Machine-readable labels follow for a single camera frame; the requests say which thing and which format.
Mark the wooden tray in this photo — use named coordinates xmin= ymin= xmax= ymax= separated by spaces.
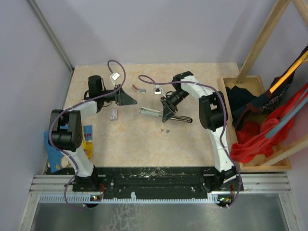
xmin=218 ymin=76 xmax=291 ymax=173

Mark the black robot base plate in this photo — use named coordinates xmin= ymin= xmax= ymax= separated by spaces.
xmin=73 ymin=167 xmax=242 ymax=200

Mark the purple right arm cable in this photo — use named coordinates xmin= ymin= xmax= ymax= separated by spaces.
xmin=138 ymin=75 xmax=242 ymax=209

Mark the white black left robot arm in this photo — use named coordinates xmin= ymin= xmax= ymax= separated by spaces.
xmin=49 ymin=75 xmax=137 ymax=191

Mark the dark patterned cloth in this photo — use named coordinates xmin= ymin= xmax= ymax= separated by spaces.
xmin=225 ymin=47 xmax=308 ymax=131

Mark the light blue strap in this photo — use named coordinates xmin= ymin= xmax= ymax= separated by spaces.
xmin=265 ymin=97 xmax=308 ymax=138

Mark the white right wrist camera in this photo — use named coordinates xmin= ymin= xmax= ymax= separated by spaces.
xmin=154 ymin=88 xmax=162 ymax=94

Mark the blue yellow cartoon cloth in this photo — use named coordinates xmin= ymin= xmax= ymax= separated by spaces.
xmin=44 ymin=125 xmax=93 ymax=173

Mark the red cloth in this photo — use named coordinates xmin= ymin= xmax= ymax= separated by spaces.
xmin=230 ymin=84 xmax=308 ymax=163

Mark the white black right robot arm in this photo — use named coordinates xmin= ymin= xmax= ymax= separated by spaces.
xmin=160 ymin=71 xmax=237 ymax=191

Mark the pink white mini stapler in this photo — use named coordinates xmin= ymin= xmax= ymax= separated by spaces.
xmin=132 ymin=85 xmax=148 ymax=94

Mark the black grey large stapler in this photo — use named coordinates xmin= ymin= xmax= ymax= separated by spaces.
xmin=139 ymin=107 xmax=193 ymax=123

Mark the aluminium rail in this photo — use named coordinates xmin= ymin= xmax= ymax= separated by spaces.
xmin=29 ymin=173 xmax=291 ymax=204

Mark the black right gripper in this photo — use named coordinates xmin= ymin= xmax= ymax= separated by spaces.
xmin=160 ymin=90 xmax=190 ymax=123

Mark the red white staple box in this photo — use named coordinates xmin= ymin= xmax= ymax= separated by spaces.
xmin=110 ymin=109 xmax=118 ymax=121

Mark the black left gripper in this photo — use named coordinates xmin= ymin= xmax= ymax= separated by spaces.
xmin=99 ymin=84 xmax=137 ymax=106

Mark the wooden frame beam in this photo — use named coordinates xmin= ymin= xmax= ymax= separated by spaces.
xmin=235 ymin=0 xmax=291 ymax=83

